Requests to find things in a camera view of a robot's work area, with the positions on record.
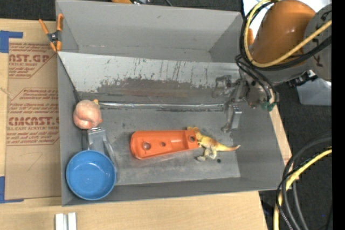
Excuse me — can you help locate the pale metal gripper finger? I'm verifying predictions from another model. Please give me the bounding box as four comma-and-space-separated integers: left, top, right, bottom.
220, 101, 243, 133
211, 75, 237, 99

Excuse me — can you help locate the yellow toy dinosaur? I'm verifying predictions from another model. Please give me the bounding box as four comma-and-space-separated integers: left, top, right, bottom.
187, 126, 242, 162

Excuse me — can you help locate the grey metal bin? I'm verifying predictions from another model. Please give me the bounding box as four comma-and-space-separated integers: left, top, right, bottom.
55, 0, 286, 207

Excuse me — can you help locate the orange flat block with holes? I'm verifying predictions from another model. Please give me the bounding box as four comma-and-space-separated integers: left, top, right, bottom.
129, 129, 202, 161

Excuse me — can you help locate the clear glass cup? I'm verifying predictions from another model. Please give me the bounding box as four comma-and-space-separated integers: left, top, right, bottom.
81, 127, 119, 168

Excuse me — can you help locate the pink toy peach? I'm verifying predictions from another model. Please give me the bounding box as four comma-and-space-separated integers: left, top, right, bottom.
72, 99, 104, 130

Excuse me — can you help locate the blue bowl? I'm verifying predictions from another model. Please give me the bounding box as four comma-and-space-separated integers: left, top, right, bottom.
65, 150, 118, 201

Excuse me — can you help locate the brown cardboard board red print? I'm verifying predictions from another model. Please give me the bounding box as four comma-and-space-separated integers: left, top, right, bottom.
0, 18, 63, 200

